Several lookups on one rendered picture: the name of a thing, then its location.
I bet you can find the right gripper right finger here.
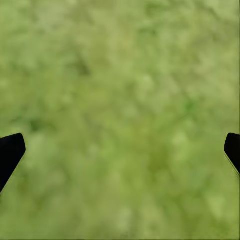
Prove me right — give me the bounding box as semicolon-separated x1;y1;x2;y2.
224;132;240;173

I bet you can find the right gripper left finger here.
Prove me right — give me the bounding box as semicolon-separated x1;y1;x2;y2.
0;133;26;193

